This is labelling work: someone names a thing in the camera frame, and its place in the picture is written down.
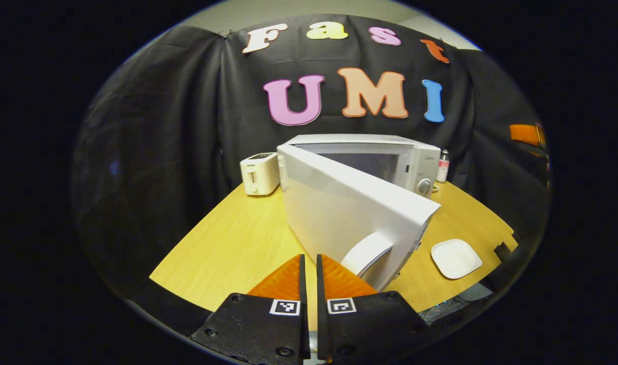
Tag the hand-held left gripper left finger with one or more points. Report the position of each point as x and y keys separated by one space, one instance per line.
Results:
x=302 y=286

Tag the white microwave oven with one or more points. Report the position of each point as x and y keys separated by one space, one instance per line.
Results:
x=339 y=213

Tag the small bottle with pink label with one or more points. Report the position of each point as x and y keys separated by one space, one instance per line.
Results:
x=442 y=170

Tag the white toaster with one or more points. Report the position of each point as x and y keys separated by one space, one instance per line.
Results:
x=258 y=175

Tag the black backdrop cloth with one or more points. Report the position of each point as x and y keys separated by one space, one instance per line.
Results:
x=161 y=152

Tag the white square plate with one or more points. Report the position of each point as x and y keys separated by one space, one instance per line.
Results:
x=456 y=258

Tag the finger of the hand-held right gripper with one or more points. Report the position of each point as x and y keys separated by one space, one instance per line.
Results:
x=524 y=134

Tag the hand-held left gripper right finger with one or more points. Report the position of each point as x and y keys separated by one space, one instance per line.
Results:
x=320 y=286

